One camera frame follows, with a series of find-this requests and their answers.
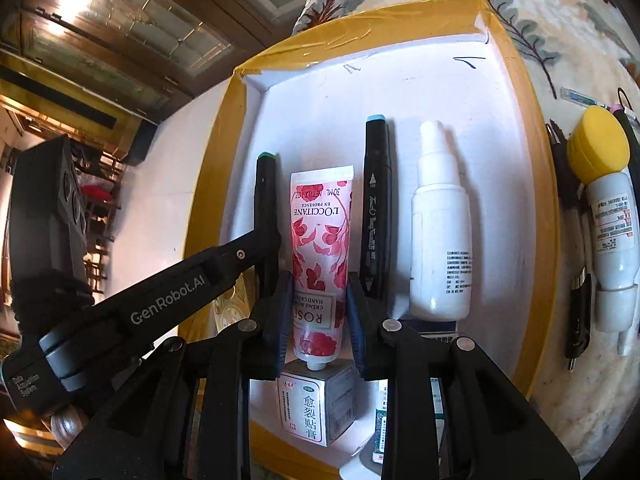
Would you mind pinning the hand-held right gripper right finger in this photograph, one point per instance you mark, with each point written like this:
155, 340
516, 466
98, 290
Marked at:
356, 325

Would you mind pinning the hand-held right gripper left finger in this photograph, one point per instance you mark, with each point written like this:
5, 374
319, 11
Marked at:
280, 320

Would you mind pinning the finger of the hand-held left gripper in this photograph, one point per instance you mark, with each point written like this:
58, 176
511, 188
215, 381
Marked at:
165, 300

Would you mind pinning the yellow round-cornered tin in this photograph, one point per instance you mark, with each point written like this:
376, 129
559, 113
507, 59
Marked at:
232, 310

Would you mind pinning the pink floral hand cream tube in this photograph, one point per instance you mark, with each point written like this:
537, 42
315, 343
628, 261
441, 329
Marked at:
320, 240

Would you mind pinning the silver medicine box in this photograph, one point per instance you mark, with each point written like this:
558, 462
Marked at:
315, 405

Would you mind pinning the green and white box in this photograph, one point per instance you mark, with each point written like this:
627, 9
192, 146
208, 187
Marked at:
382, 425

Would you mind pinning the white spray bottle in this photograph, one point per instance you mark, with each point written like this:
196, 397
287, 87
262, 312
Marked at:
440, 240

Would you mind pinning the black marker with green cap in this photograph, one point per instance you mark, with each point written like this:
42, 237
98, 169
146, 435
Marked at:
265, 195

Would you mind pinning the black marker with blue cap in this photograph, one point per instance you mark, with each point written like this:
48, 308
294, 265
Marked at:
375, 200

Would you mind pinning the yellow-edged white tray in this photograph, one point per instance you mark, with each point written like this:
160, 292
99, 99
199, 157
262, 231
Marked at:
320, 125

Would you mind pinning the person's left hand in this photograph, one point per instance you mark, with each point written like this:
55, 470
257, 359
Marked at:
67, 425

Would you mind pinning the wooden glass cabinet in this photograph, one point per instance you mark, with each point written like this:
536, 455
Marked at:
125, 20

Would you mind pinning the black pen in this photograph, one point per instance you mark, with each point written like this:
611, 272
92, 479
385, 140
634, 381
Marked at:
580, 310

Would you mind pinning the white pen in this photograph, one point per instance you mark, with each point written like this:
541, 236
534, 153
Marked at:
625, 342

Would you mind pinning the white bottle with yellow cap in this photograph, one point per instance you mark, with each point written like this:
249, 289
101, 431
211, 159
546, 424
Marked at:
612, 230

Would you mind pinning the clear blue stick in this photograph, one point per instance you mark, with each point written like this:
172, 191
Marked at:
575, 95

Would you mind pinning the long black marker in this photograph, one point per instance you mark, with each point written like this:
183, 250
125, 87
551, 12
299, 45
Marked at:
632, 130

